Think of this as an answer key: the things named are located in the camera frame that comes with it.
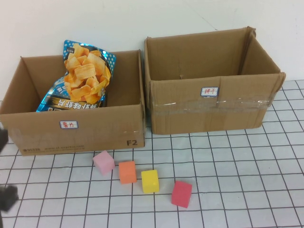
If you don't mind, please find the taped cardboard box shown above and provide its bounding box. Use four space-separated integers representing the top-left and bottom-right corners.
144 26 286 135

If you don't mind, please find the pink foam cube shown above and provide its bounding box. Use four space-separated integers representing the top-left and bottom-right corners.
92 150 116 176

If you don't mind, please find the cardboard box marked F2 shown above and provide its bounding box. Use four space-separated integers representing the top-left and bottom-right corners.
0 49 146 157

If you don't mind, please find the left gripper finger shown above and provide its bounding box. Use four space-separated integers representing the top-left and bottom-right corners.
0 129 9 152

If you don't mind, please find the yellow foam cube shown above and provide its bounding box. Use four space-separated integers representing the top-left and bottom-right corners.
141 169 160 194

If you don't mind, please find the red foam cube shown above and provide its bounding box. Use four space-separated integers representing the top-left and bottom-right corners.
171 180 192 209

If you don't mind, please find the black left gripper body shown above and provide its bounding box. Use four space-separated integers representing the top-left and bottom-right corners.
0 185 19 212

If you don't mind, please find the blue chips bag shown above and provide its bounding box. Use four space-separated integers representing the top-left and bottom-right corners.
36 39 117 113

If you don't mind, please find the orange foam cube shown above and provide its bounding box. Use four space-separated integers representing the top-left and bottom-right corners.
118 161 138 185

